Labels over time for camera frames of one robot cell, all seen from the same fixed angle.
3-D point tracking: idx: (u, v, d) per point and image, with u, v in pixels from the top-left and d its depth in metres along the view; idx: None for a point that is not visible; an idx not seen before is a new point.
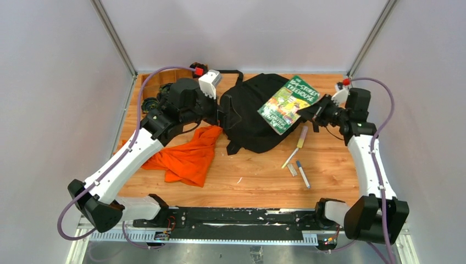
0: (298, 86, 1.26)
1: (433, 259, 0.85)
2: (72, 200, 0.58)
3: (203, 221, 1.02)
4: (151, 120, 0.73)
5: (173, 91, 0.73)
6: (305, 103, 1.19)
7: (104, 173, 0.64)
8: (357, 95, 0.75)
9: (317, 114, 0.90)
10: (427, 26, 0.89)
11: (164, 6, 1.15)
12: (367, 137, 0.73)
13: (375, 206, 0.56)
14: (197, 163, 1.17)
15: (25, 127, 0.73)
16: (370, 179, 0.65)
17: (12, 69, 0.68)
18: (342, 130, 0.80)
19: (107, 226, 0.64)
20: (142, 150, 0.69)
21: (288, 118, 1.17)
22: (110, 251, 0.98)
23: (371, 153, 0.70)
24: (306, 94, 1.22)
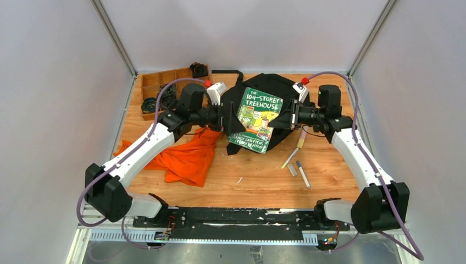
0: (258, 97, 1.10)
1: (433, 259, 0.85)
2: (92, 182, 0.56)
3: (203, 221, 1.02)
4: (165, 117, 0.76)
5: (185, 93, 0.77)
6: (273, 113, 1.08)
7: (125, 157, 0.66)
8: (328, 93, 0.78)
9: (294, 122, 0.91)
10: (427, 27, 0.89)
11: (164, 6, 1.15)
12: (348, 130, 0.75)
13: (378, 194, 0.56)
14: (197, 162, 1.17)
15: (25, 128, 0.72)
16: (365, 169, 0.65)
17: (12, 69, 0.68)
18: (323, 130, 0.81)
19: (116, 216, 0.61)
20: (160, 140, 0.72)
21: (263, 135, 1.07)
22: (110, 251, 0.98)
23: (357, 144, 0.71)
24: (268, 103, 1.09)
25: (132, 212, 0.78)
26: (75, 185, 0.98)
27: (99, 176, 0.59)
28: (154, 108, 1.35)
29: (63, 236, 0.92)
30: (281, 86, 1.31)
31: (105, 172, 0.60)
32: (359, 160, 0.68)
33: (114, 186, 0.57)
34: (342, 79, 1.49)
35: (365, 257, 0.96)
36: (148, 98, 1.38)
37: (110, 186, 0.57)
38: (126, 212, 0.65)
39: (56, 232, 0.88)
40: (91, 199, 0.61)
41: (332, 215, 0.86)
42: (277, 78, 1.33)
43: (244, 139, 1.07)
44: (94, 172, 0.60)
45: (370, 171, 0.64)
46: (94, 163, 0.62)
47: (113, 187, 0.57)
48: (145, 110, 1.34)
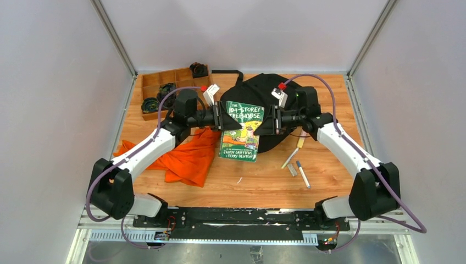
0: (238, 108, 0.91)
1: (433, 259, 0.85)
2: (98, 176, 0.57)
3: (203, 221, 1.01)
4: (167, 124, 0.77)
5: (178, 101, 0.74)
6: (258, 122, 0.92)
7: (134, 152, 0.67)
8: (306, 94, 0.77)
9: (278, 127, 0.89)
10: (427, 26, 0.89)
11: (164, 6, 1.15)
12: (329, 125, 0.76)
13: (370, 176, 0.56)
14: (197, 163, 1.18)
15: (25, 128, 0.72)
16: (354, 157, 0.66)
17: (12, 68, 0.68)
18: (308, 130, 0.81)
19: (119, 214, 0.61)
20: (164, 142, 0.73)
21: (250, 145, 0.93)
22: (110, 251, 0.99)
23: (341, 136, 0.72)
24: (250, 113, 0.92)
25: (134, 210, 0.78)
26: (74, 185, 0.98)
27: (107, 170, 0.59)
28: (154, 109, 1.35)
29: (64, 236, 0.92)
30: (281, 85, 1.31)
31: (115, 165, 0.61)
32: (347, 150, 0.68)
33: (123, 178, 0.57)
34: (342, 78, 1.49)
35: (365, 257, 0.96)
36: (148, 98, 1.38)
37: (119, 179, 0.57)
38: (127, 209, 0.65)
39: (56, 232, 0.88)
40: (94, 196, 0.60)
41: (331, 213, 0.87)
42: (277, 78, 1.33)
43: (233, 152, 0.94)
44: (103, 167, 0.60)
45: (358, 157, 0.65)
46: (103, 158, 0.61)
47: (122, 180, 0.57)
48: (145, 110, 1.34)
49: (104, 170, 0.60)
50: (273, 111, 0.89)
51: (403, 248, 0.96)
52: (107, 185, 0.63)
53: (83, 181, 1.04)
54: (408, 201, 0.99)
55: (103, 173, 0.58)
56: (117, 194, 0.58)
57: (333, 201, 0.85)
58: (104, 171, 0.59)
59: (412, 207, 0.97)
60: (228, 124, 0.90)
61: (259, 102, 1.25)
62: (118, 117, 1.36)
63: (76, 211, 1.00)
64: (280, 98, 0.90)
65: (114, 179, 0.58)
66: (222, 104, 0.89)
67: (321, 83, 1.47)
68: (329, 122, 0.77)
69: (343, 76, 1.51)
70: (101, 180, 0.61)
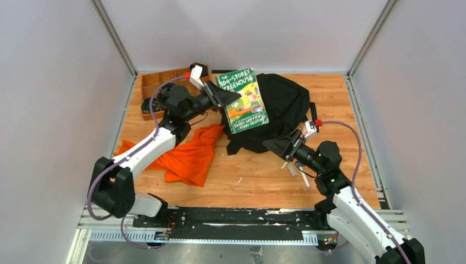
0: (229, 78, 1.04)
1: (433, 260, 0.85)
2: (100, 175, 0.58)
3: (203, 221, 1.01)
4: (167, 123, 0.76)
5: (170, 104, 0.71)
6: (252, 84, 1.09)
7: (134, 150, 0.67)
8: (330, 161, 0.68)
9: (289, 154, 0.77)
10: (427, 26, 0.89)
11: (164, 5, 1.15)
12: (347, 189, 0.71)
13: (398, 259, 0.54)
14: (197, 163, 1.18)
15: (25, 128, 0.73)
16: (377, 232, 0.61)
17: (12, 68, 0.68)
18: (320, 190, 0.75)
19: (119, 212, 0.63)
20: (164, 141, 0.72)
21: (257, 108, 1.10)
22: (110, 251, 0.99)
23: (360, 204, 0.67)
24: (242, 78, 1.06)
25: (134, 210, 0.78)
26: (74, 185, 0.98)
27: (109, 168, 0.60)
28: (154, 109, 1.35)
29: (64, 236, 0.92)
30: (281, 86, 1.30)
31: (116, 163, 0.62)
32: (369, 224, 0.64)
33: (125, 176, 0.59)
34: (342, 79, 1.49)
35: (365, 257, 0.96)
36: (148, 98, 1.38)
37: (121, 176, 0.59)
38: (127, 208, 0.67)
39: (56, 234, 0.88)
40: (95, 194, 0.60)
41: (336, 228, 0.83)
42: (277, 78, 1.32)
43: (244, 123, 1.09)
44: (104, 165, 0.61)
45: (381, 231, 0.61)
46: (104, 157, 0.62)
47: (123, 177, 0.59)
48: (145, 110, 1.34)
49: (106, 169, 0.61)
50: (294, 137, 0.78)
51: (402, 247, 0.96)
52: (107, 184, 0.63)
53: (82, 181, 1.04)
54: (408, 201, 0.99)
55: (105, 171, 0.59)
56: (118, 193, 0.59)
57: (339, 220, 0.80)
58: (106, 169, 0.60)
59: (411, 207, 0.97)
60: (227, 98, 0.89)
61: None
62: (118, 117, 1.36)
63: (76, 211, 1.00)
64: (311, 132, 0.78)
65: (116, 177, 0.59)
66: (211, 82, 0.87)
67: (321, 82, 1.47)
68: (345, 186, 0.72)
69: (343, 76, 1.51)
70: (101, 179, 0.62)
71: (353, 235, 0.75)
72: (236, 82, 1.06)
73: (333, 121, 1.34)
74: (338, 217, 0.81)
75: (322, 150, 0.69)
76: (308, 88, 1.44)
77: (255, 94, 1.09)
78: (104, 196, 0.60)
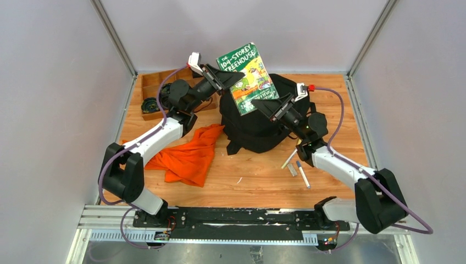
0: (231, 58, 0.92)
1: (432, 260, 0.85)
2: (112, 157, 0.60)
3: (203, 221, 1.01)
4: (175, 114, 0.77)
5: (172, 99, 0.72)
6: (255, 60, 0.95)
7: (144, 137, 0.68)
8: (317, 135, 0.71)
9: (277, 115, 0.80)
10: (427, 26, 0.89)
11: (164, 5, 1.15)
12: (322, 148, 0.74)
13: (369, 186, 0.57)
14: (197, 162, 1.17)
15: (25, 128, 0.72)
16: (350, 171, 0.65)
17: (12, 68, 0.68)
18: (300, 154, 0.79)
19: (129, 197, 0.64)
20: (172, 130, 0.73)
21: (265, 84, 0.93)
22: (110, 251, 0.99)
23: (334, 154, 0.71)
24: (244, 56, 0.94)
25: (137, 203, 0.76)
26: (74, 184, 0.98)
27: (120, 153, 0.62)
28: (154, 109, 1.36)
29: (64, 236, 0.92)
30: (281, 86, 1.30)
31: (127, 149, 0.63)
32: (342, 167, 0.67)
33: (136, 161, 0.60)
34: (342, 79, 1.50)
35: (365, 257, 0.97)
36: (148, 98, 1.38)
37: (131, 161, 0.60)
38: (137, 194, 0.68)
39: (56, 233, 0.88)
40: (106, 179, 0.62)
41: (332, 214, 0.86)
42: (277, 78, 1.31)
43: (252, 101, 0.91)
44: (115, 150, 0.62)
45: (352, 169, 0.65)
46: (114, 142, 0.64)
47: (134, 162, 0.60)
48: (145, 110, 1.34)
49: (116, 153, 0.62)
50: (285, 100, 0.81)
51: (403, 249, 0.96)
52: (118, 169, 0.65)
53: (82, 181, 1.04)
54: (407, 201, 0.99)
55: (116, 155, 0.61)
56: (129, 177, 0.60)
57: (333, 203, 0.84)
58: (116, 154, 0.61)
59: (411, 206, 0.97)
60: (229, 80, 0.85)
61: None
62: (118, 117, 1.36)
63: (76, 211, 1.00)
64: (302, 95, 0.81)
65: (127, 162, 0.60)
66: (210, 65, 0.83)
67: (321, 83, 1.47)
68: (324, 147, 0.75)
69: (343, 76, 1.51)
70: (112, 164, 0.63)
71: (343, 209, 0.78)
72: (237, 60, 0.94)
73: (333, 121, 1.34)
74: (332, 202, 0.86)
75: (310, 122, 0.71)
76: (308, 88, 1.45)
77: (260, 70, 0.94)
78: (115, 180, 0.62)
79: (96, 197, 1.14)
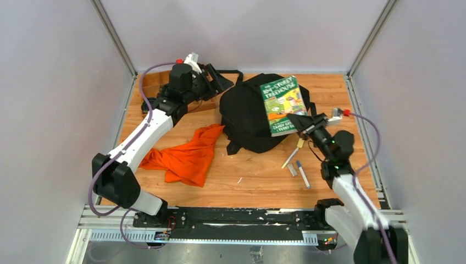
0: (272, 87, 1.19)
1: (433, 260, 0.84)
2: (98, 171, 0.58)
3: (203, 222, 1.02)
4: (161, 103, 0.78)
5: (172, 76, 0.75)
6: (294, 91, 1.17)
7: (128, 143, 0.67)
8: (340, 150, 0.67)
9: (306, 130, 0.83)
10: (428, 25, 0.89)
11: (165, 5, 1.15)
12: (348, 176, 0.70)
13: (376, 236, 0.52)
14: (196, 162, 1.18)
15: (24, 128, 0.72)
16: (363, 212, 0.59)
17: (12, 67, 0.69)
18: (323, 174, 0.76)
19: (126, 203, 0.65)
20: (160, 125, 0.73)
21: (299, 110, 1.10)
22: (110, 251, 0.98)
23: (355, 189, 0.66)
24: (284, 87, 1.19)
25: (137, 206, 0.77)
26: (74, 184, 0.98)
27: (105, 164, 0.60)
28: None
29: (64, 236, 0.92)
30: None
31: (112, 159, 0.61)
32: (358, 204, 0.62)
33: (123, 171, 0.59)
34: (342, 78, 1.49)
35: None
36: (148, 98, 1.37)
37: (119, 172, 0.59)
38: (134, 198, 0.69)
39: (56, 232, 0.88)
40: (100, 190, 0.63)
41: (333, 223, 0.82)
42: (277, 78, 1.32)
43: (283, 125, 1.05)
44: (102, 161, 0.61)
45: (367, 212, 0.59)
46: (99, 153, 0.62)
47: (122, 172, 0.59)
48: (145, 110, 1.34)
49: (104, 164, 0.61)
50: (319, 119, 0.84)
51: None
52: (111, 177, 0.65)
53: (82, 181, 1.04)
54: (408, 202, 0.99)
55: (100, 169, 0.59)
56: (120, 187, 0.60)
57: (336, 213, 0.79)
58: (104, 166, 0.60)
59: (411, 206, 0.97)
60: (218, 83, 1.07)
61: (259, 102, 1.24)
62: (118, 117, 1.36)
63: (76, 211, 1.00)
64: (336, 119, 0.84)
65: (114, 172, 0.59)
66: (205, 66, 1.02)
67: (321, 83, 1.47)
68: (349, 175, 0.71)
69: (343, 76, 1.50)
70: (102, 175, 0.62)
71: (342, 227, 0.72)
72: (278, 89, 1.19)
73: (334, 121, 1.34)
74: (334, 211, 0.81)
75: (337, 137, 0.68)
76: (308, 88, 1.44)
77: (297, 100, 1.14)
78: (109, 190, 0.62)
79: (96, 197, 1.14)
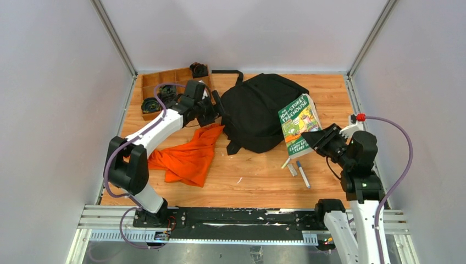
0: (288, 110, 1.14)
1: (433, 260, 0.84)
2: (114, 153, 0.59)
3: (203, 221, 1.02)
4: (174, 106, 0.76)
5: (189, 83, 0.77)
6: (308, 107, 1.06)
7: (146, 130, 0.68)
8: (362, 150, 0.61)
9: (320, 145, 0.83)
10: (428, 26, 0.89)
11: (165, 5, 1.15)
12: (373, 203, 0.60)
13: None
14: (196, 162, 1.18)
15: (25, 128, 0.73)
16: (372, 263, 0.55)
17: (13, 67, 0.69)
18: (344, 185, 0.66)
19: (135, 188, 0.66)
20: (173, 121, 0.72)
21: (313, 127, 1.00)
22: (110, 251, 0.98)
23: (375, 228, 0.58)
24: (299, 105, 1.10)
25: (140, 198, 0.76)
26: (74, 184, 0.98)
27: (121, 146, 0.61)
28: (154, 109, 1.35)
29: (64, 236, 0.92)
30: (281, 86, 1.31)
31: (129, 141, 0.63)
32: (369, 249, 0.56)
33: (139, 153, 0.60)
34: (342, 79, 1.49)
35: None
36: (147, 98, 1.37)
37: (136, 153, 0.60)
38: (143, 184, 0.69)
39: (56, 233, 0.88)
40: (111, 172, 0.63)
41: (329, 229, 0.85)
42: (277, 78, 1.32)
43: (299, 145, 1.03)
44: (118, 143, 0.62)
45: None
46: (116, 137, 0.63)
47: (138, 154, 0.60)
48: (145, 110, 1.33)
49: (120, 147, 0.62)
50: (329, 130, 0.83)
51: (403, 248, 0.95)
52: (122, 162, 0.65)
53: (82, 181, 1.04)
54: (408, 202, 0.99)
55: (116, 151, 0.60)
56: (134, 169, 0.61)
57: (335, 223, 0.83)
58: (120, 147, 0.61)
59: (411, 206, 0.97)
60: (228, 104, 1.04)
61: (259, 103, 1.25)
62: (118, 117, 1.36)
63: (76, 212, 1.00)
64: (350, 126, 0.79)
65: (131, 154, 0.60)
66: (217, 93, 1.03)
67: (321, 83, 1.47)
68: (376, 201, 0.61)
69: (343, 76, 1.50)
70: (115, 159, 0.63)
71: (339, 241, 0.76)
72: (293, 110, 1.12)
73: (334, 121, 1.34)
74: (335, 220, 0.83)
75: (355, 137, 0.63)
76: (308, 88, 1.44)
77: (310, 117, 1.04)
78: (120, 173, 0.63)
79: (96, 197, 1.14)
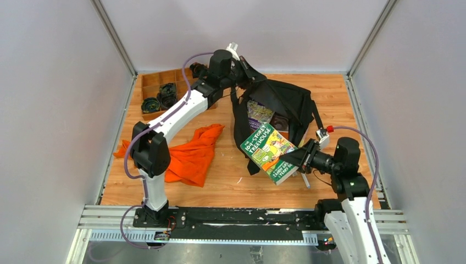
0: (252, 141, 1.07)
1: (433, 260, 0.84)
2: (137, 137, 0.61)
3: (203, 221, 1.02)
4: (200, 85, 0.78)
5: (214, 61, 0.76)
6: (273, 133, 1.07)
7: (167, 116, 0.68)
8: (347, 153, 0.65)
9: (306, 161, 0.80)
10: (427, 25, 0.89)
11: (165, 5, 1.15)
12: (361, 199, 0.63)
13: None
14: (197, 163, 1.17)
15: (24, 128, 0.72)
16: (369, 255, 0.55)
17: (13, 67, 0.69)
18: (335, 187, 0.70)
19: (157, 171, 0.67)
20: (196, 105, 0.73)
21: (289, 148, 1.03)
22: (110, 251, 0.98)
23: (367, 221, 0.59)
24: (262, 133, 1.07)
25: (150, 187, 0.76)
26: (74, 184, 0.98)
27: (143, 132, 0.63)
28: (154, 109, 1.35)
29: (63, 236, 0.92)
30: (285, 91, 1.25)
31: (151, 127, 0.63)
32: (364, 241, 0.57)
33: (159, 141, 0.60)
34: (342, 79, 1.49)
35: None
36: (148, 98, 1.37)
37: (155, 141, 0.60)
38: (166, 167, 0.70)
39: (56, 233, 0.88)
40: (137, 153, 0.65)
41: (331, 229, 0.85)
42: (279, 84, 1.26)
43: (281, 169, 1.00)
44: (141, 129, 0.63)
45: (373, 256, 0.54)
46: (140, 121, 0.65)
47: (159, 142, 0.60)
48: (145, 110, 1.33)
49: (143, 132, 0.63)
50: (309, 145, 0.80)
51: (403, 249, 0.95)
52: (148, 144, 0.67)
53: (82, 181, 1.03)
54: (408, 202, 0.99)
55: (138, 136, 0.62)
56: (154, 154, 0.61)
57: (336, 223, 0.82)
58: (143, 132, 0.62)
59: (411, 206, 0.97)
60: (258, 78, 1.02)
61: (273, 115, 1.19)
62: (118, 117, 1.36)
63: (76, 212, 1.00)
64: (324, 139, 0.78)
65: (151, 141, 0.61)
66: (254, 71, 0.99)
67: (321, 82, 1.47)
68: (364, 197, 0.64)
69: (343, 76, 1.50)
70: (140, 141, 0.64)
71: (341, 242, 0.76)
72: (258, 139, 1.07)
73: (334, 121, 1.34)
74: (336, 221, 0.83)
75: (341, 142, 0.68)
76: (308, 88, 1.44)
77: (280, 141, 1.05)
78: (143, 155, 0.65)
79: (96, 197, 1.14)
